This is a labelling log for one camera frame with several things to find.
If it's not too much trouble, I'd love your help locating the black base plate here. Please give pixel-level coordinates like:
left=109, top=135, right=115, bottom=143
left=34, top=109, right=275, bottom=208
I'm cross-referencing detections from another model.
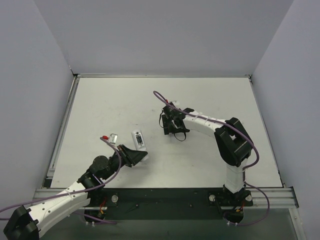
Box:
left=84, top=187, right=253, bottom=221

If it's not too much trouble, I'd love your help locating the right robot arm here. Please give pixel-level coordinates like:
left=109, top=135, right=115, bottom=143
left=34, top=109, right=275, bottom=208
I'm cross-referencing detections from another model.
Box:
left=161, top=102, right=253, bottom=197

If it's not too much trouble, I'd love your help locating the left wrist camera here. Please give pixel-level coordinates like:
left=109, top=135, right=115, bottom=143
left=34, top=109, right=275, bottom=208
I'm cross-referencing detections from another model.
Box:
left=100, top=133, right=118, bottom=146

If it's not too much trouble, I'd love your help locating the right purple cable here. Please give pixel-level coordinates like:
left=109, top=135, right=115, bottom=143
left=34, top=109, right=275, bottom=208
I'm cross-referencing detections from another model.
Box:
left=152, top=90, right=271, bottom=227

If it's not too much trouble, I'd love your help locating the aluminium frame rail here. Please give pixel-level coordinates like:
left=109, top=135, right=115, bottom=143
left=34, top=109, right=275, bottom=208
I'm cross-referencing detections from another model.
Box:
left=29, top=73, right=107, bottom=211

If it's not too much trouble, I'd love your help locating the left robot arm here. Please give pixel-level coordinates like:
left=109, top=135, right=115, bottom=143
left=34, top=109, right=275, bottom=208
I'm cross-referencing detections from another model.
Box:
left=3, top=144, right=148, bottom=240

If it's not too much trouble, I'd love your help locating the purple cable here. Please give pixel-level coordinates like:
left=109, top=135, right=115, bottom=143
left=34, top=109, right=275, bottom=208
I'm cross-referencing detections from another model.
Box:
left=0, top=136, right=122, bottom=225
left=152, top=90, right=271, bottom=227

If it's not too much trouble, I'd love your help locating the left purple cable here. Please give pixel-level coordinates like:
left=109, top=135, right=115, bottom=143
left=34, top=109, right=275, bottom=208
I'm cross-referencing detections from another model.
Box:
left=0, top=136, right=122, bottom=225

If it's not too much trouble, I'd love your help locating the white remote control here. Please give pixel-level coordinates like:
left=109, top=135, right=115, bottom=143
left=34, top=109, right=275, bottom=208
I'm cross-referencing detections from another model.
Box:
left=131, top=129, right=147, bottom=152

